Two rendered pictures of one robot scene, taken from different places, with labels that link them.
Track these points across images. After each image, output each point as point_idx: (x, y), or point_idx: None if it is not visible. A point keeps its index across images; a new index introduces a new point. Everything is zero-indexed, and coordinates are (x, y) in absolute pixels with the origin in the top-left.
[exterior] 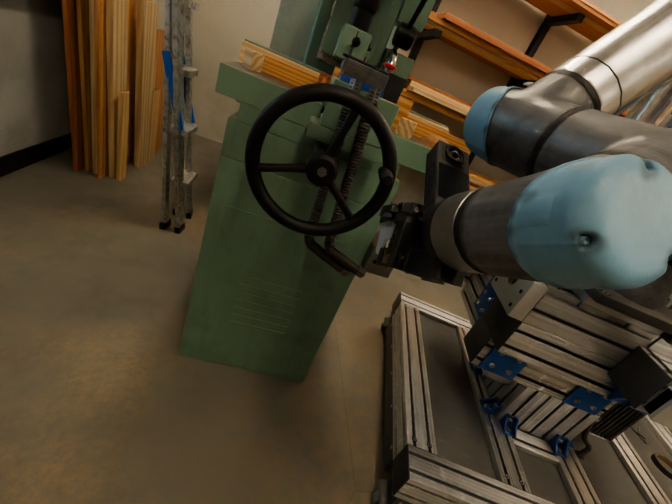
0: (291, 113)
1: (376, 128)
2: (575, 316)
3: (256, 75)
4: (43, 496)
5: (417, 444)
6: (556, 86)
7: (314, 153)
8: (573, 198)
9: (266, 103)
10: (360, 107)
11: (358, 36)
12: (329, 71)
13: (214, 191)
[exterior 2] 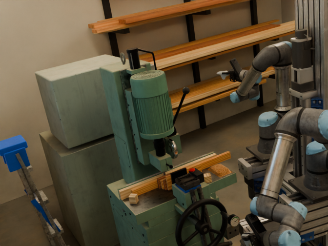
0: (167, 209)
1: (213, 204)
2: (313, 207)
3: (147, 207)
4: None
5: None
6: (265, 200)
7: (197, 225)
8: (284, 244)
9: (156, 214)
10: (205, 203)
11: (166, 160)
12: None
13: None
